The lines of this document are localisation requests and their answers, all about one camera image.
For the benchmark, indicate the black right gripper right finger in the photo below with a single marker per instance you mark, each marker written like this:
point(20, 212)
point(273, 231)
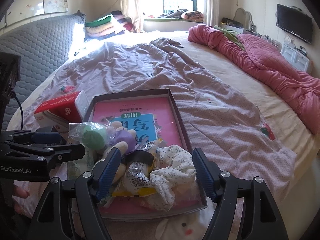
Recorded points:
point(260, 218)

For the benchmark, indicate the mauve strawberry bedsheet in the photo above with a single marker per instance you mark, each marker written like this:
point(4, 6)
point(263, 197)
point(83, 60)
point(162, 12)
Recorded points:
point(217, 117)

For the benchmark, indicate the white drawer cabinet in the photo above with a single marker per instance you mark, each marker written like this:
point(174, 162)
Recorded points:
point(295, 58)

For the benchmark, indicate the green tissue pack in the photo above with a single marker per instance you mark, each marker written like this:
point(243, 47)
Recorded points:
point(77, 167)

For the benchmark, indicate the white floral scrunchie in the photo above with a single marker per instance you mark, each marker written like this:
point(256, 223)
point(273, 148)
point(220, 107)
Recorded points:
point(174, 179)

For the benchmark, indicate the yellow white snack bag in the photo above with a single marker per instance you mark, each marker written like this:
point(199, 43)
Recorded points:
point(136, 180)

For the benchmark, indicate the stack of folded blankets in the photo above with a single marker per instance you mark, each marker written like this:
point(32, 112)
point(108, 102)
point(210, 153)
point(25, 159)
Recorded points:
point(109, 25)

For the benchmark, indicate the clothes pile on windowsill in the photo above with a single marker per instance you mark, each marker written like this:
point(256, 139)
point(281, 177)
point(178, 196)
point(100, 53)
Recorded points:
point(184, 14)

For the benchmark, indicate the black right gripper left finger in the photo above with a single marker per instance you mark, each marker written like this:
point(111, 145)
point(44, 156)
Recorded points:
point(53, 219)

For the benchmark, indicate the grey quilted headboard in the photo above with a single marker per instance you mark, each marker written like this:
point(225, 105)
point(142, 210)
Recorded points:
point(43, 45)

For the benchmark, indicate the green item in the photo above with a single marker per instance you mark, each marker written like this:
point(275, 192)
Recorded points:
point(92, 135)

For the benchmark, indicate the shallow grey cardboard box tray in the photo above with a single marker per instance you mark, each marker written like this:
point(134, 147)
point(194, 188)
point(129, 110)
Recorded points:
point(140, 134)

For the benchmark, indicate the red white tissue box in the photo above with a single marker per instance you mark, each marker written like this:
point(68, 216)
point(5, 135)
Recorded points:
point(59, 112)

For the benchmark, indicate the plush bear purple dress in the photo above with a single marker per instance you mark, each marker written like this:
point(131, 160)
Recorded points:
point(123, 139)

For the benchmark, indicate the white vanity mirror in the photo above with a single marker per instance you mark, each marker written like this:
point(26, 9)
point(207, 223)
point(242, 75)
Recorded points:
point(243, 17)

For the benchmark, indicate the pink blue book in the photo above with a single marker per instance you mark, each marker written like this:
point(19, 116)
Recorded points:
point(140, 122)

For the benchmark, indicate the black flat television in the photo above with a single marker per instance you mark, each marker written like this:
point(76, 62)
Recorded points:
point(295, 22)

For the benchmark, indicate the pink quilted comforter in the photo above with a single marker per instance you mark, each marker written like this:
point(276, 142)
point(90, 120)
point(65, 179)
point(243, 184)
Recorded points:
point(262, 61)

